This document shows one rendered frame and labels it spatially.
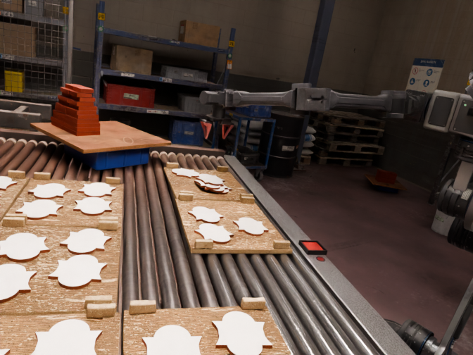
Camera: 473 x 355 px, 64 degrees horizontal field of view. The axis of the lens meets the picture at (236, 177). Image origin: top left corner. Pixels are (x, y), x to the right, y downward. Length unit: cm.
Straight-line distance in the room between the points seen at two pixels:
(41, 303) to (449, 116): 147
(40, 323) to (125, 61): 481
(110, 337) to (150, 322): 9
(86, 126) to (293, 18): 547
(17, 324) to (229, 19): 596
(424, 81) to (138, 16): 462
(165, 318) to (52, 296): 26
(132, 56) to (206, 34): 107
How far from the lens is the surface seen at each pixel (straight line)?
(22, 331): 92
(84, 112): 198
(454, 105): 167
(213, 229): 133
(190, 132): 583
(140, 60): 558
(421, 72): 718
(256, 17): 671
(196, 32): 566
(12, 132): 237
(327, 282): 124
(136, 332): 89
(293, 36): 704
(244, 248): 126
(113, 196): 154
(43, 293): 101
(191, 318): 94
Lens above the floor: 152
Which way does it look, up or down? 17 degrees down
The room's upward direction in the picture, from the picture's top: 10 degrees clockwise
